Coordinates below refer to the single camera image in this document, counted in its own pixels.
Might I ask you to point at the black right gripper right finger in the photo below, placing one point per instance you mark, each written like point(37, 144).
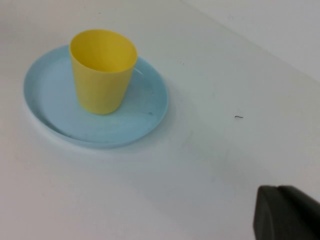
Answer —
point(307, 217)

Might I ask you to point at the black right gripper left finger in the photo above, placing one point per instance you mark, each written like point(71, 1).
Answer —
point(270, 217)

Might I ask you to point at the light blue round plate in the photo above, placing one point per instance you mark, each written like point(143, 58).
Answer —
point(100, 127)

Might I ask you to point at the yellow plastic cup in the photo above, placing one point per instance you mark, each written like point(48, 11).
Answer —
point(100, 87)

